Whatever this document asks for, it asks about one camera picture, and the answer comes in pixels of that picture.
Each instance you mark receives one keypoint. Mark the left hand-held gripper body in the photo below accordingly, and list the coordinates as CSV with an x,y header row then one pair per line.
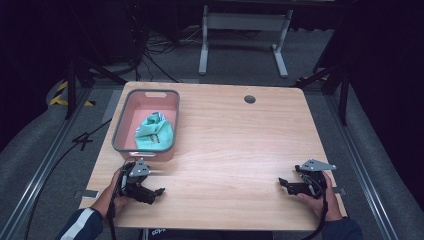
x,y
133,185

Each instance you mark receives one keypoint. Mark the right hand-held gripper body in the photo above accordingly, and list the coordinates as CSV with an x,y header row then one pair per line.
x,y
315,185

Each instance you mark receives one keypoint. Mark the person's right hand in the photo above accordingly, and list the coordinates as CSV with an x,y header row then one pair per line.
x,y
328,206

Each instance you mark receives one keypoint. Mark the person's left hand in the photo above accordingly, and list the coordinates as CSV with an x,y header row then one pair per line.
x,y
111,198

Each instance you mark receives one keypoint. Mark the green cloth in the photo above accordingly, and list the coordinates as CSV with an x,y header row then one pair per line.
x,y
156,133

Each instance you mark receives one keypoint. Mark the pink basket with grey rim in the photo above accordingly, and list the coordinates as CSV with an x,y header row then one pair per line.
x,y
136,110

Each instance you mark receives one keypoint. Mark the black metal stand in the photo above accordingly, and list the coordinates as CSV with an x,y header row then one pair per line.
x,y
343,93
70,90

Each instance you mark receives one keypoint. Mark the yellow black floor tape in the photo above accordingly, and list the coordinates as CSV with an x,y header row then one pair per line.
x,y
57,98

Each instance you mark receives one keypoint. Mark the small grey metal bracket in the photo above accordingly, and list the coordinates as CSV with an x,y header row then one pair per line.
x,y
340,191
90,194

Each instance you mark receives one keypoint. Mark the grey metal floor rail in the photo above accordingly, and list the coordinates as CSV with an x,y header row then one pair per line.
x,y
36,176
361,170

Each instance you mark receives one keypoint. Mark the white metal desk frame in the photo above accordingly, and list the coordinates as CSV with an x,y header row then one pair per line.
x,y
245,21

